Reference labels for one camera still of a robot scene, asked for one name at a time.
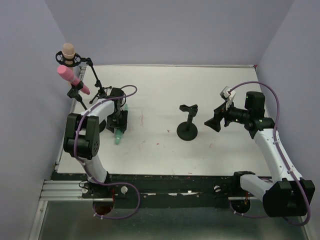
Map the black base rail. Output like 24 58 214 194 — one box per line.
51 172 262 210

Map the green microphone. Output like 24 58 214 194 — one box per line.
114 103 128 145

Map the beige microphone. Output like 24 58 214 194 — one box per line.
62 43 76 65

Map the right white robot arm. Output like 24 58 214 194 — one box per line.
204 87 315 218

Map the black tripod shock-mount stand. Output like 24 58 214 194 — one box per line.
55 51 112 104

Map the aluminium frame profile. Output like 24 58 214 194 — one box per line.
27 66 87 240

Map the pink microphone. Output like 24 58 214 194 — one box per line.
56 65 90 95

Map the black round-base clip stand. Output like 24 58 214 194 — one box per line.
66 81 107 135

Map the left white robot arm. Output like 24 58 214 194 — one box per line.
63 88 128 185

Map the black round-base stand front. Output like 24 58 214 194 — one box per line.
176 104 198 141

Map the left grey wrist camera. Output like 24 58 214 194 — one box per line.
220 86 231 100

